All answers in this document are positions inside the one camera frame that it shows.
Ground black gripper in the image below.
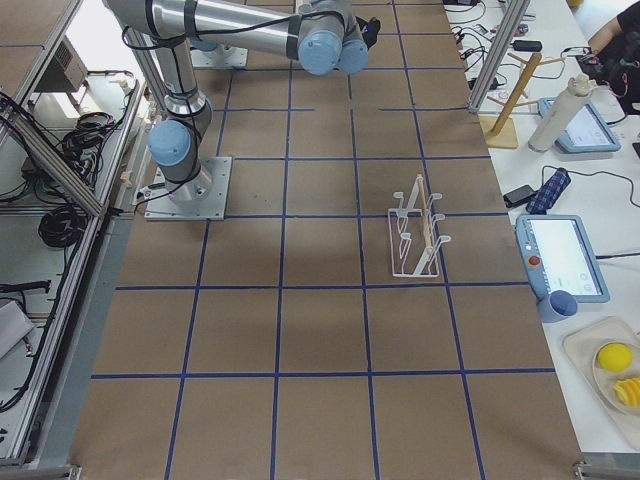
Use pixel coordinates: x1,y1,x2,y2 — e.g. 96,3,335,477
356,17,381,49

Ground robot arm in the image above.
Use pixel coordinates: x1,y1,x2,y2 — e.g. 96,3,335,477
106,1,381,210

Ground blue grey cup on table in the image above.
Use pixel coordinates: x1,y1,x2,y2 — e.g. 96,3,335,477
537,290,578,323

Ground wooden mug tree stand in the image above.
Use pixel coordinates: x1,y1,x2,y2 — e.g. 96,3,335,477
478,52,564,149

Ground white cylindrical bottle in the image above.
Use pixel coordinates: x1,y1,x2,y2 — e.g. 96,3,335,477
528,74,597,152

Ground black smartphone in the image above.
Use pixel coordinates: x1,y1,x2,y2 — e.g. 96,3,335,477
503,184,537,209

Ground far blue teach pendant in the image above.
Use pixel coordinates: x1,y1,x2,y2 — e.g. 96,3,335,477
555,101,621,154

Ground blue teach pendant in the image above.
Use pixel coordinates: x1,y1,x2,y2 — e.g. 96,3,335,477
555,101,621,154
515,215,610,303

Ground blue plaid pouch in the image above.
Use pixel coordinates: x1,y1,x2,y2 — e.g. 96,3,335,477
526,168,571,215

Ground person in black shirt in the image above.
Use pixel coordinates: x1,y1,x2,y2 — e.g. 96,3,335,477
588,1,639,114

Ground near blue teach pendant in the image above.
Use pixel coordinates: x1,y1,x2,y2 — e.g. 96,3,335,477
515,215,610,303

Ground beige tray with fruit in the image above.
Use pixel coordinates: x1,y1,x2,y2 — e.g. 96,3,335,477
563,316,639,417

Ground yellow lemon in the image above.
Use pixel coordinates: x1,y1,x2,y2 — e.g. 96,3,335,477
596,343,633,373

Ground yellow banana slices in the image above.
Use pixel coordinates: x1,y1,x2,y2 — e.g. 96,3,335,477
614,377,640,407

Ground aluminium frame post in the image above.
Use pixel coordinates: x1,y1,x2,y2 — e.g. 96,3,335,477
468,0,530,113

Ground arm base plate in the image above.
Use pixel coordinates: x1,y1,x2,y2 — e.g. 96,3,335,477
141,157,232,221
190,45,248,70

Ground white wire cup rack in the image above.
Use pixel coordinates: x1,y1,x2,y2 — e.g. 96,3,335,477
387,174,452,279

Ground coiled black cables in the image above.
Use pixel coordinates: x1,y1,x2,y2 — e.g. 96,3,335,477
38,205,87,249

